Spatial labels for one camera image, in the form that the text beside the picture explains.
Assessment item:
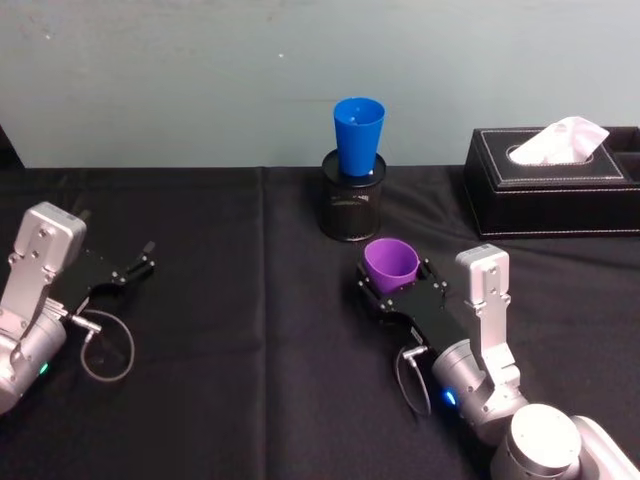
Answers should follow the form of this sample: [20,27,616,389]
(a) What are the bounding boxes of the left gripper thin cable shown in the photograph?
[68,309,137,384]

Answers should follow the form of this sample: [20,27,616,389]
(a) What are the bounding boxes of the purple plastic cup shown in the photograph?
[362,237,422,296]

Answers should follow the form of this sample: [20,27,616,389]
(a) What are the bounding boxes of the black table cloth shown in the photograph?
[0,163,640,480]

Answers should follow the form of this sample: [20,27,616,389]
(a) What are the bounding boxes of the right gripper thin cable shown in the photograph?
[396,344,432,419]

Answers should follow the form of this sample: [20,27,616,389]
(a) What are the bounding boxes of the black mesh pen holder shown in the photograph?
[320,149,388,243]

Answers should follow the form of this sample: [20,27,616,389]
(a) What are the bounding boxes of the white tissue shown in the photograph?
[508,116,612,167]

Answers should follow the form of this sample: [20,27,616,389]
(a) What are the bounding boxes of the black stitched tissue box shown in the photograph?
[461,126,640,241]

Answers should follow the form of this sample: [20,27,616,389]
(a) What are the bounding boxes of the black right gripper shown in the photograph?
[355,257,473,358]

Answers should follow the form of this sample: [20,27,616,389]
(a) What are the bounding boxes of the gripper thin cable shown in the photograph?
[68,309,137,384]
[396,344,432,419]

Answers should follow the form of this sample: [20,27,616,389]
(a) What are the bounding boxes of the blue plastic cup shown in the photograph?
[333,97,387,178]

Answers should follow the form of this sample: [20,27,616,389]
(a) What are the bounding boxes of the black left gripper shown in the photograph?
[48,210,157,315]

